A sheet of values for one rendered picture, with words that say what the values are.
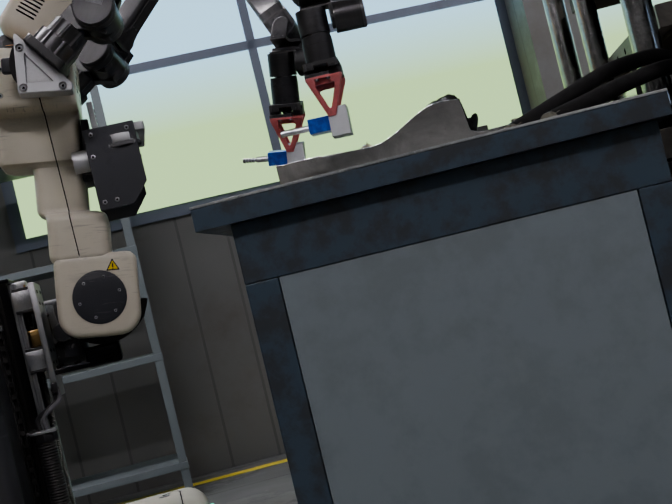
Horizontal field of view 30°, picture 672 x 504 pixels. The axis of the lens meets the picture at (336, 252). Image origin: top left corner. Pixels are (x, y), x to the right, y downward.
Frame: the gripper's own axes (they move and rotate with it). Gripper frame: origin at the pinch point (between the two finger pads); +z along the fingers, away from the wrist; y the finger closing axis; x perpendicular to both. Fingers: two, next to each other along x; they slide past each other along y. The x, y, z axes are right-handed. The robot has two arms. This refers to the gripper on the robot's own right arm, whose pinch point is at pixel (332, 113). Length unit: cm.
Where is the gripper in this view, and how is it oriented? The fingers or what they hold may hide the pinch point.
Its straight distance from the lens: 233.7
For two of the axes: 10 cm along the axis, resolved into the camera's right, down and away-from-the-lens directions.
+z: 2.2, 9.8, -0.2
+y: 0.9, 0.1, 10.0
